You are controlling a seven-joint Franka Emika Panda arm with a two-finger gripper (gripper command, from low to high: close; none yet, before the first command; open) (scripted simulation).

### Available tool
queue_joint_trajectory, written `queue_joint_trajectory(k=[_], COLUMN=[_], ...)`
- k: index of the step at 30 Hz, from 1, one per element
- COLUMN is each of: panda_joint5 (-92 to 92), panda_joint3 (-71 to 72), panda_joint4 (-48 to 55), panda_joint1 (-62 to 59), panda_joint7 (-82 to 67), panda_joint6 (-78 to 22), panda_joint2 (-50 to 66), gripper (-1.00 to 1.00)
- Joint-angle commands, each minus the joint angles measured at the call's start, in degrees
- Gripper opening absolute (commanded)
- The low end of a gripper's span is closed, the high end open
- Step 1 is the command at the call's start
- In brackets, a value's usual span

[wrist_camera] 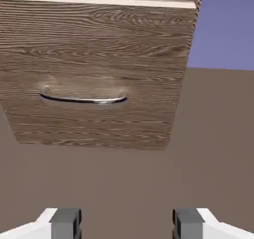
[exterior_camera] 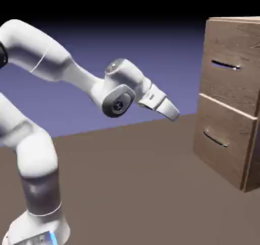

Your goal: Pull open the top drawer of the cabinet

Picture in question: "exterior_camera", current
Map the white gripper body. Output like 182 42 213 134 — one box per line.
156 98 181 122

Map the light wood cabinet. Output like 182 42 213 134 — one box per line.
192 16 260 193

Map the short wood drawer front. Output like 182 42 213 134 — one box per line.
192 93 258 190

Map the tall wood drawer front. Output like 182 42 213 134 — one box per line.
199 19 260 117

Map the slanted dark metal handle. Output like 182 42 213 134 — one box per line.
203 130 228 148

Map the straight dark metal handle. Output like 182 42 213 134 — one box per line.
210 59 241 71

